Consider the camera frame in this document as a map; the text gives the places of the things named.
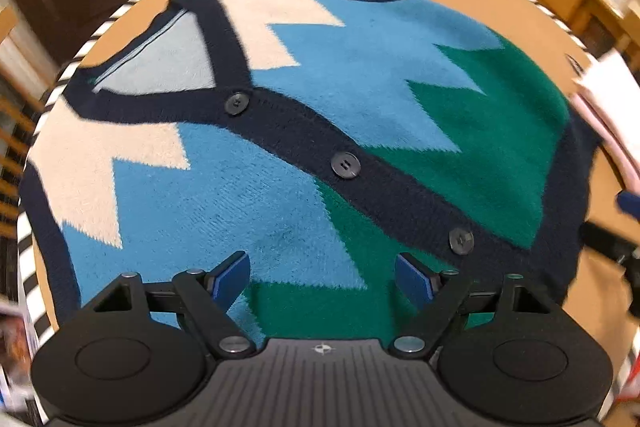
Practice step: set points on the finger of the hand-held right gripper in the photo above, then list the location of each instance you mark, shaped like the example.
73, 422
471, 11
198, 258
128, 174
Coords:
629, 203

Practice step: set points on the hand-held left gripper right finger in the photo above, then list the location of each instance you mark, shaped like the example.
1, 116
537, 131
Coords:
412, 281

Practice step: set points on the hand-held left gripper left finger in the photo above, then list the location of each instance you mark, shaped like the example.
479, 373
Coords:
232, 278

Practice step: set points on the zigzag knit cardigan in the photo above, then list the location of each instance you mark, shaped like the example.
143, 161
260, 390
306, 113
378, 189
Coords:
310, 117

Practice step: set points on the pink and white cloth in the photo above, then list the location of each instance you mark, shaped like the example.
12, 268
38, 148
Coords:
612, 107

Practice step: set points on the wooden chair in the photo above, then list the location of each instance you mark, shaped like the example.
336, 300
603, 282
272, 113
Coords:
12, 147

